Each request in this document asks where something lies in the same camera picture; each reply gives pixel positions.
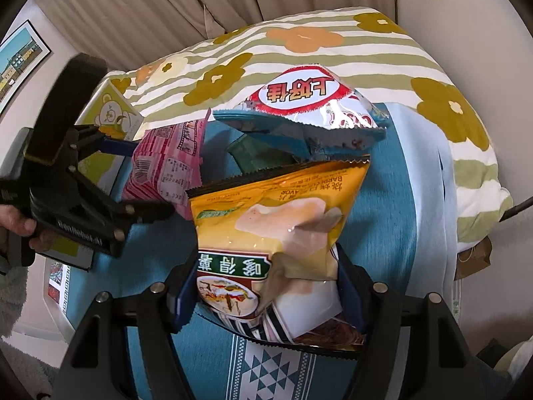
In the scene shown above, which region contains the beige curtain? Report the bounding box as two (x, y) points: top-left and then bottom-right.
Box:
(37, 0), (400, 76)

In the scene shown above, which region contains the black cable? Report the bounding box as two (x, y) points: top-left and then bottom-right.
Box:
(500, 198), (533, 222)

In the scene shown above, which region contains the light blue silver snack bag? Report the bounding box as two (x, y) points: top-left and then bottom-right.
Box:
(212, 63), (390, 163)

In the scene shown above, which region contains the floral striped pillow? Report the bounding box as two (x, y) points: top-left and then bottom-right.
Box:
(102, 6), (515, 244)

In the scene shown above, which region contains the yellow chip bag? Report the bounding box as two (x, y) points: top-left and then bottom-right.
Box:
(186, 154), (371, 361)

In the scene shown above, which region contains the pale blue cloth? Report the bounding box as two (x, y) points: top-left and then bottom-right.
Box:
(385, 102), (463, 313)

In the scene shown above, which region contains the blue blanket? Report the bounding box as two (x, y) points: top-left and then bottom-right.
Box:
(62, 108), (509, 400)

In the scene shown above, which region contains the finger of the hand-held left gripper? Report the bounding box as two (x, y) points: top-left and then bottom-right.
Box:
(68, 168), (176, 235)
(68, 124), (139, 164)

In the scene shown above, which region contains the white printed box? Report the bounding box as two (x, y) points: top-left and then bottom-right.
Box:
(44, 256), (73, 336)

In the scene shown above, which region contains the person's left hand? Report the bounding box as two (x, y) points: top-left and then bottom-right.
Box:
(0, 206), (58, 254)

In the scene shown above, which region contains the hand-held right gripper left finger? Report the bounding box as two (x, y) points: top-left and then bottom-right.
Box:
(58, 252), (201, 400)

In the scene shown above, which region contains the wall poster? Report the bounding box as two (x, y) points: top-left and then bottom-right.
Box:
(0, 20), (53, 113)

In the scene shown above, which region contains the brown paper bag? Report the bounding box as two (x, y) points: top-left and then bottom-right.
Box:
(454, 235), (493, 281)

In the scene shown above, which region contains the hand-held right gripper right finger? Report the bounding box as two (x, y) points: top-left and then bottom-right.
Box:
(335, 244), (474, 400)

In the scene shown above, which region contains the pink snack packet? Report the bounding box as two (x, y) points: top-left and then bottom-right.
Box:
(122, 119), (209, 221)

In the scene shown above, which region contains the dark green snack packet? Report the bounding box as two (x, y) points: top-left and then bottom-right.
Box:
(225, 137), (309, 172)

